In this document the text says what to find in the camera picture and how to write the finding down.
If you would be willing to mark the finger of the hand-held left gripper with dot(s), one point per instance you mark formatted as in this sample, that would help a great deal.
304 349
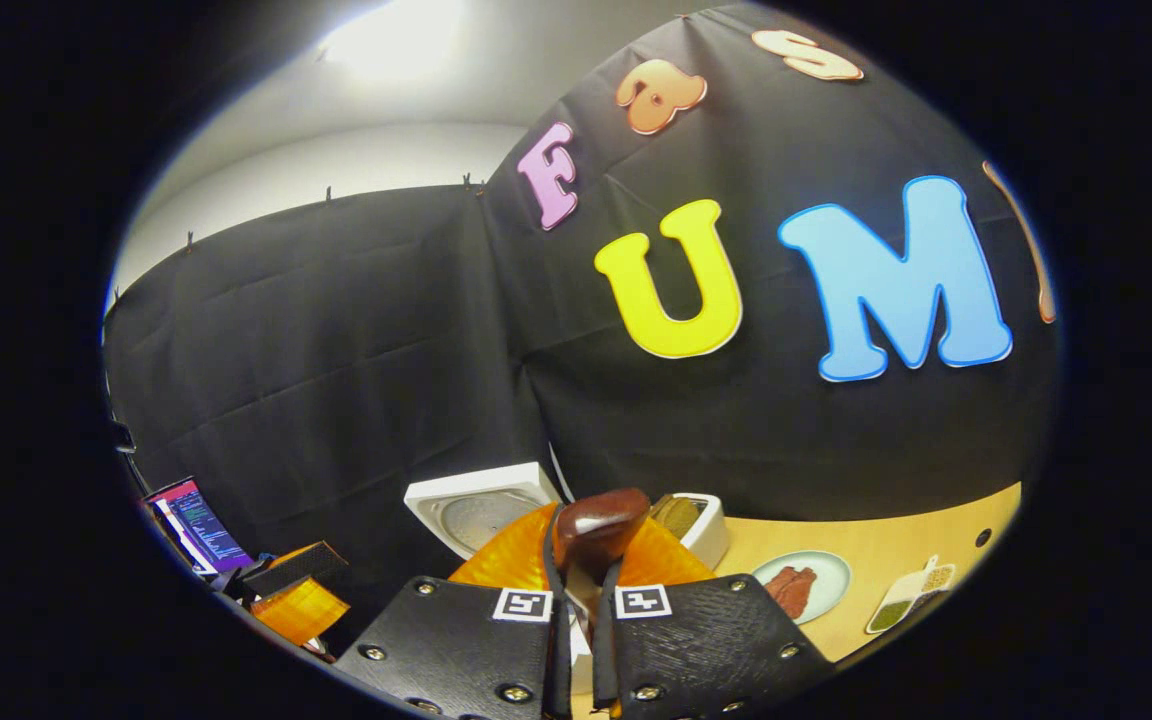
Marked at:
301 612
301 565

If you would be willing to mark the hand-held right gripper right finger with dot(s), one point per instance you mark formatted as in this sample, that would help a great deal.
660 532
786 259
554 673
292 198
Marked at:
706 640

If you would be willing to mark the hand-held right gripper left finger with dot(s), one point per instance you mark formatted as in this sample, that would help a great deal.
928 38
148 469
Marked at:
456 640

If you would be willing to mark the white rice cooker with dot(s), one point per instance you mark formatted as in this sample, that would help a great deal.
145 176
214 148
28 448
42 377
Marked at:
476 505

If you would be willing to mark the brown wooden spoon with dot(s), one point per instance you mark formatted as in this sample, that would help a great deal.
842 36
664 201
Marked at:
601 525

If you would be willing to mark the brown meat slice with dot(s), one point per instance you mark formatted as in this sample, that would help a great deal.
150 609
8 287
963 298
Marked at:
801 595
778 585

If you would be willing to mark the white toaster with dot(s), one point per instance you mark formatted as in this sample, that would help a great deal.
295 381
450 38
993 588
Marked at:
711 535

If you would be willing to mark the laptop with lit screen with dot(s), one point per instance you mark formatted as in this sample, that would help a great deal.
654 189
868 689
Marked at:
198 525

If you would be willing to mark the brown bread slice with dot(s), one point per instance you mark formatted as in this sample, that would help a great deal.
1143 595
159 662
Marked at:
676 515

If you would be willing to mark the pale green plate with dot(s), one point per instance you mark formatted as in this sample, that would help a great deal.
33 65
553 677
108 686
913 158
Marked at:
831 575

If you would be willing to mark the green mung beans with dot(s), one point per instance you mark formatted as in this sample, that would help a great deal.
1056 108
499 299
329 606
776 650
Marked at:
888 615

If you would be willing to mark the white divided grain dish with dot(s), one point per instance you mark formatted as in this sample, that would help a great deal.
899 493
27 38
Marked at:
908 597

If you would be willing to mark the black backdrop cloth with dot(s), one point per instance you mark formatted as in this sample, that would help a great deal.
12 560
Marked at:
336 330

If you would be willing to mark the yellow soybeans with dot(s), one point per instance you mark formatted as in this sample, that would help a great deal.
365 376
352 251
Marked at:
939 577

